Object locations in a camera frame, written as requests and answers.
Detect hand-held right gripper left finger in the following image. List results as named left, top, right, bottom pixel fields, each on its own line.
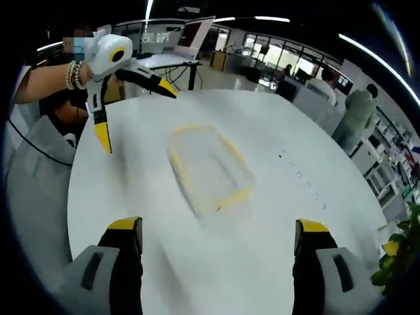
left=54, top=215, right=144, bottom=315

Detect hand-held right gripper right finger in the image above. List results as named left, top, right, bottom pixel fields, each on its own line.
left=291, top=218, right=385, bottom=315

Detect clear lid with yellow buckles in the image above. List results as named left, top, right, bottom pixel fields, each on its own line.
left=165, top=123, right=257, bottom=214

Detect white standing desk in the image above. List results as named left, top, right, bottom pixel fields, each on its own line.
left=135, top=54, right=205, bottom=92

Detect open laptop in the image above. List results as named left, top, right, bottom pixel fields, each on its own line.
left=140, top=15, right=217, bottom=65

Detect green potted plant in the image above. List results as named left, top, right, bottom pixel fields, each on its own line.
left=369, top=202, right=420, bottom=297

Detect person's grey jacket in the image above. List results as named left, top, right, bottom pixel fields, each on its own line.
left=5, top=114, right=81, bottom=291

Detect white storage shelves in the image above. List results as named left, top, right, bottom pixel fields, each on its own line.
left=359, top=106, right=420, bottom=213

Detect long ceiling strip light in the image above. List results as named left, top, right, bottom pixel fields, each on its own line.
left=338, top=32, right=420, bottom=108

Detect bead bracelets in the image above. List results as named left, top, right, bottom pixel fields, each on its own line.
left=63, top=60, right=88, bottom=91

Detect black cable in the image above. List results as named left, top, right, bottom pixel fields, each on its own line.
left=7, top=117, right=75, bottom=167

